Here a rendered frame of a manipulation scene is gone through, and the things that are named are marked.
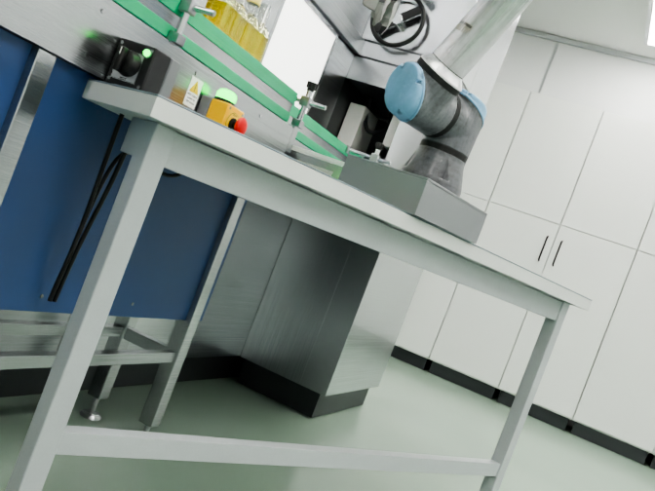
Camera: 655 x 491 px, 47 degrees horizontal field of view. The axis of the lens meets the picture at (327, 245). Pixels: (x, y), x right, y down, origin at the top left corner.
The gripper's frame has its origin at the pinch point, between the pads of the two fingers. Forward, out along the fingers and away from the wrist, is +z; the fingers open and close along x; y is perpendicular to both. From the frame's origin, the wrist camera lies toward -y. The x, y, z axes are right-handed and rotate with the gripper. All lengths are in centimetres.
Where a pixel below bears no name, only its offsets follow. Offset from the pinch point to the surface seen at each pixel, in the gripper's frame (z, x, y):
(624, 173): -58, -365, -48
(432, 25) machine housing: -33, -90, 20
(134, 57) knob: 38, 71, 9
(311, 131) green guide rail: 25, -39, 26
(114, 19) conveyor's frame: 33, 72, 15
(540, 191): -30, -365, 0
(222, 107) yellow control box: 37, 41, 9
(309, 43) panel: -4, -48, 42
